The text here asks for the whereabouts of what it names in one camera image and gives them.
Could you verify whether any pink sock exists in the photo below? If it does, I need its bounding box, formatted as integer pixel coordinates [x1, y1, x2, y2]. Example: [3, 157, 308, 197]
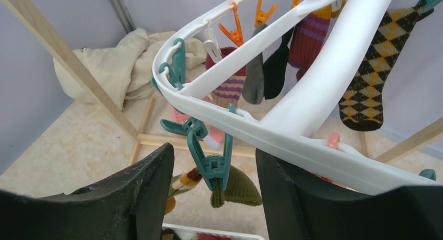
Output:
[169, 96, 226, 152]

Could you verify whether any black sock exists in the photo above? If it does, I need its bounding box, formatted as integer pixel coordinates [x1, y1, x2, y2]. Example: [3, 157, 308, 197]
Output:
[263, 27, 294, 100]

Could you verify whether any teal side clothes clip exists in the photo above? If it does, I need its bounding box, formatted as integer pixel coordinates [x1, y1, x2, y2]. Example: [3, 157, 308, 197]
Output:
[160, 117, 208, 139]

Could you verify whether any wooden drying rack frame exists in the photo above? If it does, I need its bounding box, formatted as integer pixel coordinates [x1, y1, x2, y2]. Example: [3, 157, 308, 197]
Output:
[0, 0, 443, 166]

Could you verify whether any grey sock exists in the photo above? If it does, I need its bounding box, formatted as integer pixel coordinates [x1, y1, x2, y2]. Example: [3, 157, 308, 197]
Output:
[241, 22, 269, 105]

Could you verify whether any pink clothes clip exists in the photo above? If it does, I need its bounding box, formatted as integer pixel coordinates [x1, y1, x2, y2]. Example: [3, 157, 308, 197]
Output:
[327, 132, 340, 150]

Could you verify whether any white clothes clip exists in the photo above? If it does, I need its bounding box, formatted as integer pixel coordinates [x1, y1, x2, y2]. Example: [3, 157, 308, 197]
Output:
[203, 18, 223, 63]

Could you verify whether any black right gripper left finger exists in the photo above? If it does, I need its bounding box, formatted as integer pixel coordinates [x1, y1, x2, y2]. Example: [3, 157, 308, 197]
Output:
[1, 143, 174, 239]

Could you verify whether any olive green orange sock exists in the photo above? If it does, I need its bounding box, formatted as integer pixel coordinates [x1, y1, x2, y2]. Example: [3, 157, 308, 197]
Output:
[165, 166, 263, 214]

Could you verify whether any maroon purple sock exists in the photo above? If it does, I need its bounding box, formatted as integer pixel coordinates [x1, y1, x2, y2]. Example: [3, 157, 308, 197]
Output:
[288, 5, 343, 80]

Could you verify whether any beige crumpled cloth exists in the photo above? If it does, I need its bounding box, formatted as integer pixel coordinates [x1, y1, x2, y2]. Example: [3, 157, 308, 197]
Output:
[53, 28, 207, 109]

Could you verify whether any white plastic basket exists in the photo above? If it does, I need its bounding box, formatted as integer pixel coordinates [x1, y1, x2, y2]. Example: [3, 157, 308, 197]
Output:
[162, 223, 265, 240]

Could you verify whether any small orange clothes clip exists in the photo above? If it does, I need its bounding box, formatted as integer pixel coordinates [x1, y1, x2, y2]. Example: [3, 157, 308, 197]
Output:
[218, 2, 244, 48]

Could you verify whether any striped beige maroon sock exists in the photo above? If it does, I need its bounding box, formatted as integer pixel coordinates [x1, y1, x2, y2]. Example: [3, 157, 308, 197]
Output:
[210, 66, 246, 108]

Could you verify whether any white oval clip hanger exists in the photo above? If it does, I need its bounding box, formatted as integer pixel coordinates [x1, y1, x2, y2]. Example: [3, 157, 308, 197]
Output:
[153, 0, 440, 195]

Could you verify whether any thin brown argyle sock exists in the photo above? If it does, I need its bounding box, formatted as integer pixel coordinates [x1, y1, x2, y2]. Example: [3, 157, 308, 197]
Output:
[339, 6, 433, 132]

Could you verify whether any teal sock clip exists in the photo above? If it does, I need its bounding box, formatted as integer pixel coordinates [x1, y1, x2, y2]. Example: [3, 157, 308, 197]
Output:
[186, 103, 237, 192]

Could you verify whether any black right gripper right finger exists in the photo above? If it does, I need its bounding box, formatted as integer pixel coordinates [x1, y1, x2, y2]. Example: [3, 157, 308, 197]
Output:
[255, 150, 442, 239]

